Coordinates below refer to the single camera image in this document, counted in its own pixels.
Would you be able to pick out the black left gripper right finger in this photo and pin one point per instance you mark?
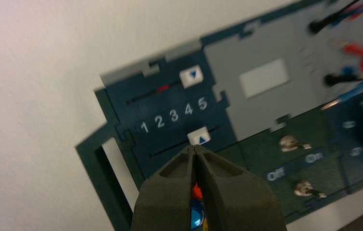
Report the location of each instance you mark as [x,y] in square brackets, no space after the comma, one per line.
[238,201]

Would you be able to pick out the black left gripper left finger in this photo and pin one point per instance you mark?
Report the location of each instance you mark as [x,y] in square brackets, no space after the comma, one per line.
[165,197]

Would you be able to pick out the white slider knob up arrow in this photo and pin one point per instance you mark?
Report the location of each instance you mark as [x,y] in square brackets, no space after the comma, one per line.
[198,136]

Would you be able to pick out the dark blue slider panel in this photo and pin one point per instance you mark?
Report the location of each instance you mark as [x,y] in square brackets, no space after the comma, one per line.
[155,108]

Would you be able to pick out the red slider marker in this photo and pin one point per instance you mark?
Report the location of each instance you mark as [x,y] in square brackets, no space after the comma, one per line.
[162,88]

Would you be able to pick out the white slider knob down arrow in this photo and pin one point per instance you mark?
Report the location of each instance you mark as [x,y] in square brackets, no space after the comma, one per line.
[191,76]

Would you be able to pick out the orange round button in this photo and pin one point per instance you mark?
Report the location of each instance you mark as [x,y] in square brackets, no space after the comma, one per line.
[197,192]

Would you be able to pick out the blue round button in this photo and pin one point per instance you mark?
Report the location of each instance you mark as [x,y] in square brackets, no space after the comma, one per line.
[197,214]

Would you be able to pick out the dark green task board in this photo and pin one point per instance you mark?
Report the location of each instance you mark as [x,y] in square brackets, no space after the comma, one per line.
[251,156]

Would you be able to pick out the grey panel with white window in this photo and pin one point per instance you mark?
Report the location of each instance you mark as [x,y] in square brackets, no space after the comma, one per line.
[248,47]

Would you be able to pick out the black banana plug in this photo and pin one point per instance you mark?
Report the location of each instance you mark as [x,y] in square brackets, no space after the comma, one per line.
[323,23]
[335,79]

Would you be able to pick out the red banana plug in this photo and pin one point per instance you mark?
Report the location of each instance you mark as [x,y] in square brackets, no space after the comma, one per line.
[359,52]

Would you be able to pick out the metal toggle switch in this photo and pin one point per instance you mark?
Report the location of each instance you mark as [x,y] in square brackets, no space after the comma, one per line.
[289,143]
[304,189]

